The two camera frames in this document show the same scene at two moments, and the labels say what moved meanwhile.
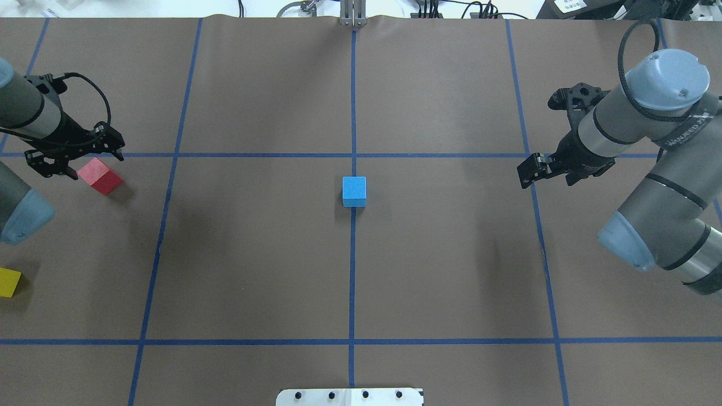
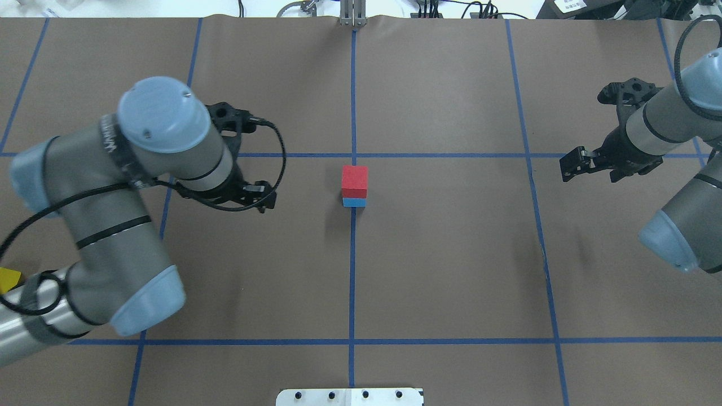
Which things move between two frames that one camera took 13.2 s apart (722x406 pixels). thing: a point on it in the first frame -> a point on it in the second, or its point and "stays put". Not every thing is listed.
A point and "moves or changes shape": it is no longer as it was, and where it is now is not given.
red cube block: x=100 y=176 moves or changes shape
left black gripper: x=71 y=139 -> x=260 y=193
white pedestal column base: x=350 y=397 stays put
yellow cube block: x=8 y=280 stays put
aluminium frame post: x=353 y=12 stays put
